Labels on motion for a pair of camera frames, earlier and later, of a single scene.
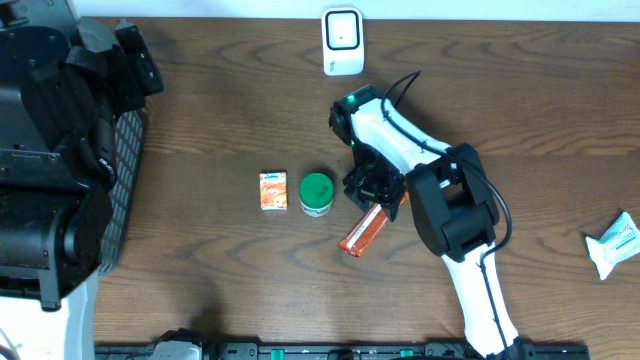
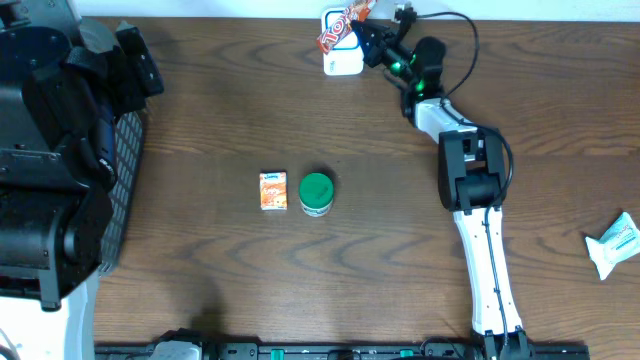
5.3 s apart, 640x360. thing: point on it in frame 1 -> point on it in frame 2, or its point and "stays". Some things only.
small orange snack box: x=273 y=190 stays
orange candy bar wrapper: x=367 y=229 -> x=358 y=11
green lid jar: x=316 y=193 stays
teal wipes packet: x=619 y=243 stays
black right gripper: x=388 y=193 -> x=374 y=46
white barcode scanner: x=343 y=41 stays
